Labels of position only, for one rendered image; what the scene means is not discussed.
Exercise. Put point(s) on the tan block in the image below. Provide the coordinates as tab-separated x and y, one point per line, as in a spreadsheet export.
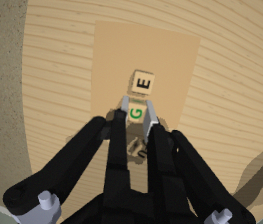
138	149
137	110
143	82

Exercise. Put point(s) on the tan flat mat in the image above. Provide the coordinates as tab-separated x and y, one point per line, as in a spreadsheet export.
120	48

